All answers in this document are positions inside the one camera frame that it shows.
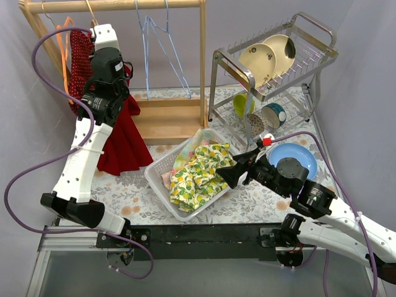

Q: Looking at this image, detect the lemon print garment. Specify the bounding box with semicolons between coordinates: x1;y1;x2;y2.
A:
170;142;235;213

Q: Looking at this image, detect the pastel floral garment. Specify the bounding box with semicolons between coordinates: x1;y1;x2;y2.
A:
162;129;217;189

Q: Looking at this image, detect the blue wire hanger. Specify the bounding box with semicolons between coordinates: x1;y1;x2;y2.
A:
145;0;192;99
135;0;192;101

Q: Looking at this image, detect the beige plastic hanger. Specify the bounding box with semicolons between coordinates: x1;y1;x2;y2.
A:
85;0;98;28

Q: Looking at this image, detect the red skirt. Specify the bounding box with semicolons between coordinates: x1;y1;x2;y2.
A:
97;66;154;176

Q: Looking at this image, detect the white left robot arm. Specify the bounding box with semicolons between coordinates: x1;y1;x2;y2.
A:
40;47;132;248

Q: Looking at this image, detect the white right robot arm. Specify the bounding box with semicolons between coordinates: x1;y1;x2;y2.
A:
216;150;395;283

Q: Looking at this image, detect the orange hanger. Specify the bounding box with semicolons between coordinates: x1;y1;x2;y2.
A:
44;11;74;94

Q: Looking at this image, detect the patterned brown bowl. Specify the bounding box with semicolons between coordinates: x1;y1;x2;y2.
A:
247;113;268;136

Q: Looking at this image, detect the blue plate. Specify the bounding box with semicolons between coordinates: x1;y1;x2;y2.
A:
269;143;317;180

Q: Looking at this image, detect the red polka dot garment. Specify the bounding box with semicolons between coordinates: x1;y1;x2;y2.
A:
68;31;95;100

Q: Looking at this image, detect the wooden clothes rack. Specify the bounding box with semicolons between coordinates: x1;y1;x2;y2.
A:
19;1;208;145

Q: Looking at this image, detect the teal white bowl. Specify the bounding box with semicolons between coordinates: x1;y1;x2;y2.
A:
261;103;286;129

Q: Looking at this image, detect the green bowl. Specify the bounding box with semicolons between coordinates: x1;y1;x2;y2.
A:
233;94;247;118

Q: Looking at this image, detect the white plastic basket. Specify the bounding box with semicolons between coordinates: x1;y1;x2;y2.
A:
144;137;230;222

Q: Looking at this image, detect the metal dish rack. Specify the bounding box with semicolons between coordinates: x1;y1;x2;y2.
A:
208;12;338;147

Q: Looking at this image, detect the cream plate front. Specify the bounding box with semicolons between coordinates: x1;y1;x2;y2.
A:
239;43;277;88

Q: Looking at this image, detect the cream plate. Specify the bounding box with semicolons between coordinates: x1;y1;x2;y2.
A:
239;43;277;88
262;34;296;78

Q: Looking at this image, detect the cream plate back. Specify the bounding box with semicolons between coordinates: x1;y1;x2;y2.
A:
262;34;296;78

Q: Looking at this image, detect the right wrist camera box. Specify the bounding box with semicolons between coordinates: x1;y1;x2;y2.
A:
257;131;275;152

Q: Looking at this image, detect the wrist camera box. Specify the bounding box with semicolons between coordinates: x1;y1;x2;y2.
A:
257;131;275;152
90;24;120;51

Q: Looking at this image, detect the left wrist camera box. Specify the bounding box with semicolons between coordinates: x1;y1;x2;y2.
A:
90;24;120;51

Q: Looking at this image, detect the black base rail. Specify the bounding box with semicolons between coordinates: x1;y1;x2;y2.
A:
129;223;307;262

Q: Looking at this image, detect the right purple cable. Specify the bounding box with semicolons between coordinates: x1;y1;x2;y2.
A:
270;131;380;297

